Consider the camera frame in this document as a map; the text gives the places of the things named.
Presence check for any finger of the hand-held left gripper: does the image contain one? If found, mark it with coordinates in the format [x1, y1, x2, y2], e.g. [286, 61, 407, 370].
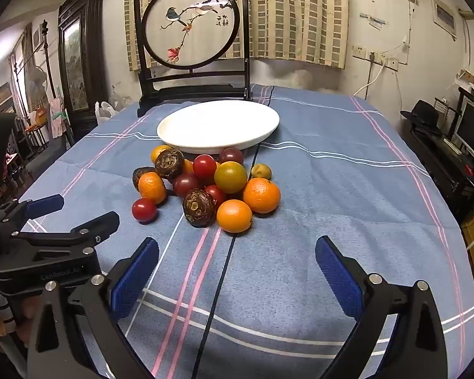
[11, 211, 120, 247]
[0, 194, 65, 222]

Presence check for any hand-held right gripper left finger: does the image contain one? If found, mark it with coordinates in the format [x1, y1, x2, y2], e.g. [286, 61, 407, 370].
[27, 237, 160, 379]

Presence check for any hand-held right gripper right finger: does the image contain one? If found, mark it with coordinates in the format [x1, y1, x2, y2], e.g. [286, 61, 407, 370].
[315, 235, 448, 379]

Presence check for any small red cherry tomato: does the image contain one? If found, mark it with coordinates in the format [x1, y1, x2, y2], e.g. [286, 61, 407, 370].
[132, 198, 158, 223]

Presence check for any orange mandarin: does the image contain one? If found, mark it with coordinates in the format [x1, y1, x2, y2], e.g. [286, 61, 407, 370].
[138, 172, 167, 205]
[243, 177, 281, 214]

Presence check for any dark red plum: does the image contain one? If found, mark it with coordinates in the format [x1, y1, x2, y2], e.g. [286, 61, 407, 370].
[173, 173, 200, 198]
[220, 147, 244, 165]

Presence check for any large smooth orange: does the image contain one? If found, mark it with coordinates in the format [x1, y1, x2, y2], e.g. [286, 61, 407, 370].
[216, 199, 254, 234]

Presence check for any green yellow plum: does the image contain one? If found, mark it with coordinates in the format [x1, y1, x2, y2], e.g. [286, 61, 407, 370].
[214, 161, 248, 194]

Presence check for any white plate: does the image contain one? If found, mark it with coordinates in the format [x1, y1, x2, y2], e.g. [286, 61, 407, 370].
[157, 100, 281, 155]

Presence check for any blue plaid tablecloth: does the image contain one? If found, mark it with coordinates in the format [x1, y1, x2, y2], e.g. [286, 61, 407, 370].
[18, 84, 474, 379]

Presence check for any pink green paper bag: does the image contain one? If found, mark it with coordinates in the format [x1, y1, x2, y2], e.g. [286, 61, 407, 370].
[49, 99, 68, 137]

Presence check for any white plastic bag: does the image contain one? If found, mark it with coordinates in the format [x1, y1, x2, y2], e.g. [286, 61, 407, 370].
[94, 101, 120, 127]

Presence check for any standing fan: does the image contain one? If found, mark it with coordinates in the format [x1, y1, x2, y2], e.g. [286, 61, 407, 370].
[24, 65, 48, 103]

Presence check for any clear plastic bag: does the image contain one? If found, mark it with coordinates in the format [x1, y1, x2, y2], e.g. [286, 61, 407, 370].
[110, 85, 133, 112]

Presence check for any dark wood framed painting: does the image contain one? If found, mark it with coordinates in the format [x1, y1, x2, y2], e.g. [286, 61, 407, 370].
[58, 0, 109, 143]

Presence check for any dark wooden pole stand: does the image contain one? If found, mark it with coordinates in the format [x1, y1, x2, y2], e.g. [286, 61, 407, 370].
[41, 20, 58, 99]

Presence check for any black media stand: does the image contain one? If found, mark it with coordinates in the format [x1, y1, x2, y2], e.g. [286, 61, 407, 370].
[403, 118, 474, 222]

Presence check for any black hat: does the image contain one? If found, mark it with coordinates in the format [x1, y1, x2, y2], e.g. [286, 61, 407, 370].
[400, 100, 441, 135]

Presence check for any beige checked curtain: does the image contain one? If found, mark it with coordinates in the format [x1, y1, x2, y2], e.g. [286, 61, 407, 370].
[125, 0, 349, 72]

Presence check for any white power cable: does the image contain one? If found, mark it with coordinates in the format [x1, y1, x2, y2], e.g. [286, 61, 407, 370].
[351, 61, 386, 97]

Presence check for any small framed wall picture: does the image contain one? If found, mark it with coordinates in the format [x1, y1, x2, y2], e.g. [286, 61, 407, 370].
[432, 0, 458, 41]

